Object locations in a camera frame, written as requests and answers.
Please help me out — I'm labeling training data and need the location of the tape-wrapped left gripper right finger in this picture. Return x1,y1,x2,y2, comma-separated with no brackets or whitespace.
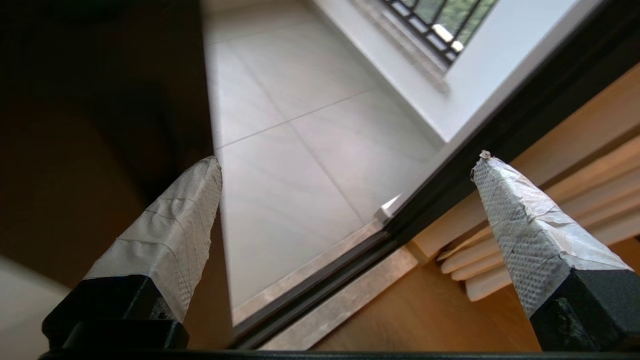
471,150,640,351

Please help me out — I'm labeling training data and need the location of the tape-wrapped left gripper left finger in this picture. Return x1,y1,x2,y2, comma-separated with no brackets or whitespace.
42,156,223,351

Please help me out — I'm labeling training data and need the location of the brown sliding door with lock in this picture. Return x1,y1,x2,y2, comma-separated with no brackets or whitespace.
0,0,233,351

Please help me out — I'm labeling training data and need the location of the short black window railing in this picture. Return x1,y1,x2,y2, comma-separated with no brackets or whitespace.
382,0,498,66

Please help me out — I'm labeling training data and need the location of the short grey stone window sill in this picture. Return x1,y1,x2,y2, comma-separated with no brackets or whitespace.
350,0,451,93

